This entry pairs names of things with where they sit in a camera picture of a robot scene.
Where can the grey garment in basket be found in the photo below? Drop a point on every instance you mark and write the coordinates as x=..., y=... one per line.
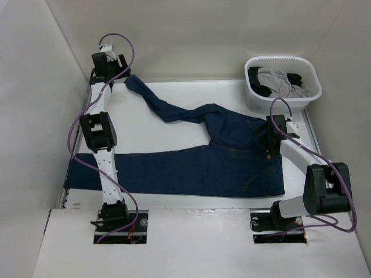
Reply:
x=278, y=84

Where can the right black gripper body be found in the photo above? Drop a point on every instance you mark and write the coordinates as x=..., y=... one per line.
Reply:
x=269, y=150

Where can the black garment in basket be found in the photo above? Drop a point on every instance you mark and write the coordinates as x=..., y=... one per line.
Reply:
x=255, y=81

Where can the white plastic laundry basket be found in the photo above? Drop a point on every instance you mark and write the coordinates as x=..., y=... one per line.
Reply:
x=288, y=64

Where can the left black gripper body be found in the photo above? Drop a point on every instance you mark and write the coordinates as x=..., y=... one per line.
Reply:
x=115, y=69

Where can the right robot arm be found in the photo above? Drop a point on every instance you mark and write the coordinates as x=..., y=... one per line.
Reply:
x=327, y=187

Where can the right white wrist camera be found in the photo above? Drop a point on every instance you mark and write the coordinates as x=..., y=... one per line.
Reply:
x=292, y=127

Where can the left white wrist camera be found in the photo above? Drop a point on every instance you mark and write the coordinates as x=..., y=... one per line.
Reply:
x=108, y=50

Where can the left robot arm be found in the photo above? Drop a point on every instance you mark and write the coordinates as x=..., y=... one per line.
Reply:
x=101, y=139

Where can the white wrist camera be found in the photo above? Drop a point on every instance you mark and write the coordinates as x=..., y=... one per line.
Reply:
x=108, y=50
x=292, y=127

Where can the dark blue denim trousers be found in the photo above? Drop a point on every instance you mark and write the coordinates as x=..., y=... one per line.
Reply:
x=233, y=164

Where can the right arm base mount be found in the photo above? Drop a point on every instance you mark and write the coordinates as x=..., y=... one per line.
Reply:
x=268, y=229

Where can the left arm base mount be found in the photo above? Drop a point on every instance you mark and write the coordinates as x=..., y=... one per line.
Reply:
x=114, y=234

